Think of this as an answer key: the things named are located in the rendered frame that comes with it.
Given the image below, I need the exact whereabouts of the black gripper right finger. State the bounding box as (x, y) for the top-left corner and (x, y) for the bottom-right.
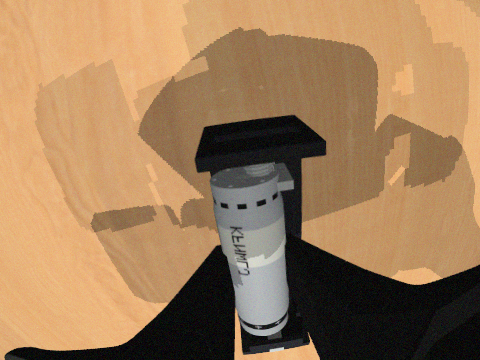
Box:
(285, 233), (480, 360)

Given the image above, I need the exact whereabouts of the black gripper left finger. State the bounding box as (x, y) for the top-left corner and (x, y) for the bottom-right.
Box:
(4, 245), (236, 360)

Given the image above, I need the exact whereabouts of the grey cylindrical battery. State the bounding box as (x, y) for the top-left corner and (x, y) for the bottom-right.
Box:
(209, 167), (289, 336)

